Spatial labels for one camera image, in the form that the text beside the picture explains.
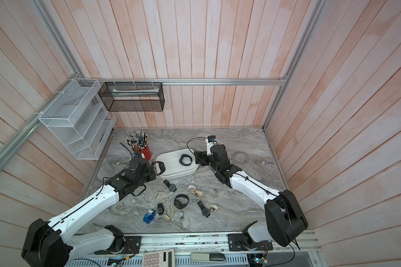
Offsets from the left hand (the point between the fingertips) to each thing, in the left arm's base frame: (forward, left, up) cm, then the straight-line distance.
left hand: (154, 172), depth 84 cm
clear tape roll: (+17, -50, -11) cm, 54 cm away
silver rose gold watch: (-4, -19, -12) cm, 23 cm away
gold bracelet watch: (-9, -23, -6) cm, 25 cm away
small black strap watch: (-16, -4, -9) cm, 18 cm away
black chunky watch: (+1, -4, +4) cm, 6 cm away
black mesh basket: (+47, +19, +13) cm, 53 cm away
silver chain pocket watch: (-18, -14, -12) cm, 26 cm away
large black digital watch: (-14, -13, -8) cm, 20 cm away
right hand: (+10, -24, +6) cm, 27 cm away
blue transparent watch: (-20, 0, -7) cm, 21 cm away
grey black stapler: (-36, -27, -6) cm, 46 cm away
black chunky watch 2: (+15, -12, -9) cm, 21 cm away
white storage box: (+14, -10, -13) cm, 21 cm away
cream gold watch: (-16, -30, -7) cm, 35 cm away
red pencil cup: (+19, +10, -10) cm, 24 cm away
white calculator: (-36, -8, -10) cm, 38 cm away
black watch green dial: (-16, -27, -11) cm, 33 cm away
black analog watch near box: (-3, -8, -11) cm, 14 cm away
